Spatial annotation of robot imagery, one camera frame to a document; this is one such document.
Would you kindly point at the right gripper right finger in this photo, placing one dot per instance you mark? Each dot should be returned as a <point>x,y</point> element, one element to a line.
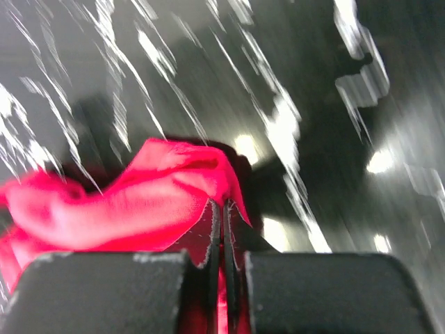
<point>273,292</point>

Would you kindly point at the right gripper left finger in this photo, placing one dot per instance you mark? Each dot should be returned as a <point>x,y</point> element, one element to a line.
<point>174,291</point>

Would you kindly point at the bright pink-red t-shirt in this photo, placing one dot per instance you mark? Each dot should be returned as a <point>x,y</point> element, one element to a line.
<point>159,197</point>

